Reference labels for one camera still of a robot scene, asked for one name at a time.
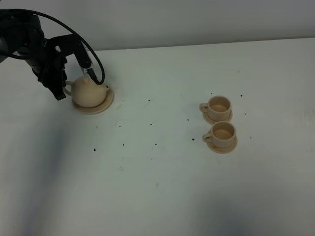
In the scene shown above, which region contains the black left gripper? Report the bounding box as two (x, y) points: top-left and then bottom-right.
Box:
(24, 35), (68, 100)

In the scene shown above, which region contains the beige ceramic teapot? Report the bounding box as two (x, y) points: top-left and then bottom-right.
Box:
(64, 76), (109, 108)

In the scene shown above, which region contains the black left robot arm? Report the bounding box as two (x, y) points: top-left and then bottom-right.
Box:
(0, 10), (66, 100)

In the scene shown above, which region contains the beige teapot saucer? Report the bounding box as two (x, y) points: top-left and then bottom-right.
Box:
(72, 89), (114, 115)

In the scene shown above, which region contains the far beige cup saucer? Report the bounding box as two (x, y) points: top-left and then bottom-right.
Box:
(202, 111), (233, 125)

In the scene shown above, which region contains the beige cup saucer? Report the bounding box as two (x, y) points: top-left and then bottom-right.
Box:
(206, 137), (238, 154)
(202, 111), (233, 125)

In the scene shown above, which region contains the far beige teacup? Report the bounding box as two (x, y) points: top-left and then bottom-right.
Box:
(199, 96), (232, 122)

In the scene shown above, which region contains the beige teacup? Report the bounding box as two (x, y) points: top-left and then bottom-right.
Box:
(199, 96), (232, 122)
(202, 121), (236, 149)

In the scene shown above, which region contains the near beige cup saucer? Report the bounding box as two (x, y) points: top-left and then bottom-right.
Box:
(206, 137), (238, 154)

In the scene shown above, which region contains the near beige teacup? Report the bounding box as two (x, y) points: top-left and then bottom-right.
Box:
(202, 121), (236, 149)

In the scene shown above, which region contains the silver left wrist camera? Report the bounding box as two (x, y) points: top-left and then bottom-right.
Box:
(56, 34), (99, 85)

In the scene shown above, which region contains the black braided camera cable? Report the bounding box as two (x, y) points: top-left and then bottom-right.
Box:
(0, 8), (106, 85)

